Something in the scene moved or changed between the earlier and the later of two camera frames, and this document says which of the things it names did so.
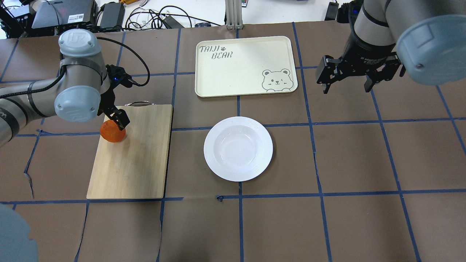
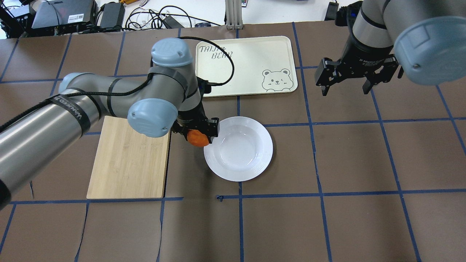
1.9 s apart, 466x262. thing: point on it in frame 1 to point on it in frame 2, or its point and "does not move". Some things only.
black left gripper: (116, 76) to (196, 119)
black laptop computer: (55, 13) does not move
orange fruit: (110, 131) to (196, 138)
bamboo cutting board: (130, 158) does not move
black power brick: (112, 15) does not move
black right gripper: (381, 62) does not move
